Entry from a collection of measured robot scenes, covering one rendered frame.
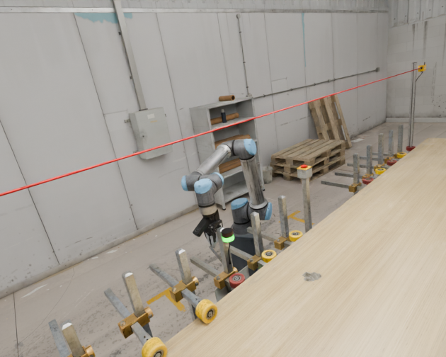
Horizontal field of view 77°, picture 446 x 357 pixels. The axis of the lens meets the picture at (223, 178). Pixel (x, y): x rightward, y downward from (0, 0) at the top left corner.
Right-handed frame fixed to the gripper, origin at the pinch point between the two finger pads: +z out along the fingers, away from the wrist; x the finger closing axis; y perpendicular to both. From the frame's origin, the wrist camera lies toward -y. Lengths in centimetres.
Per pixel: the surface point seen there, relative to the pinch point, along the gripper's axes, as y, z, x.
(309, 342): -10, 11, -65
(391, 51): 803, -78, 194
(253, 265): 18.1, 19.0, -10.2
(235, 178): 231, 80, 238
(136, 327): -52, 5, -13
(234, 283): -5.3, 10.4, -20.9
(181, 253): -23.1, -12.5, -9.4
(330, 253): 43, 11, -45
